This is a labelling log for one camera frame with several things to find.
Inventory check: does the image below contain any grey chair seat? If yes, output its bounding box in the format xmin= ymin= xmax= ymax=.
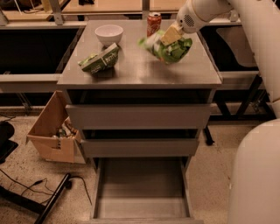
xmin=216 ymin=26 xmax=256 ymax=67

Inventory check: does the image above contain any cardboard box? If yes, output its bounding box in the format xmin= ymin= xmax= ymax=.
xmin=27 ymin=91 xmax=86 ymax=164

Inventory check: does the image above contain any green snack bag on counter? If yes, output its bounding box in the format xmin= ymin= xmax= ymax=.
xmin=78 ymin=43 xmax=119 ymax=74

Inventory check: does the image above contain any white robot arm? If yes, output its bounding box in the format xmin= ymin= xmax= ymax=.
xmin=161 ymin=0 xmax=280 ymax=224

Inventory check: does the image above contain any orange soda can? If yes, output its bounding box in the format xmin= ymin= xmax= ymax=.
xmin=147 ymin=12 xmax=162 ymax=37

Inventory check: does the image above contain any white bowl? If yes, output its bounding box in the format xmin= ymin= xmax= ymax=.
xmin=94 ymin=24 xmax=123 ymax=46

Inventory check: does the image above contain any grey drawer cabinet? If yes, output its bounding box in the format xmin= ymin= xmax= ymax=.
xmin=57 ymin=19 xmax=222 ymax=224

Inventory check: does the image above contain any middle grey drawer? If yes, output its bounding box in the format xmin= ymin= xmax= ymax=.
xmin=81 ymin=138 xmax=199 ymax=158

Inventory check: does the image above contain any black stand leg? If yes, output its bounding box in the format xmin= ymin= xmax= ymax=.
xmin=0 ymin=173 xmax=71 ymax=224

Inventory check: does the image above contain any black office chair base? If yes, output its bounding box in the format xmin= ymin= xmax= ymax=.
xmin=0 ymin=121 xmax=18 ymax=164

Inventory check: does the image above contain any black cable on floor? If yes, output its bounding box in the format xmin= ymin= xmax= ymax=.
xmin=0 ymin=168 xmax=93 ymax=207

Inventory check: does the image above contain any open bottom grey drawer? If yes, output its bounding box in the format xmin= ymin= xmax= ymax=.
xmin=89 ymin=157 xmax=204 ymax=224

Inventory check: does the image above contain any green rice chip bag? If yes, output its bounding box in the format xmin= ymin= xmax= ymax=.
xmin=138 ymin=30 xmax=193 ymax=64

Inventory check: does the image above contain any top grey drawer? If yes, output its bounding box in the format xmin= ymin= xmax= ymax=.
xmin=66 ymin=104 xmax=210 ymax=130

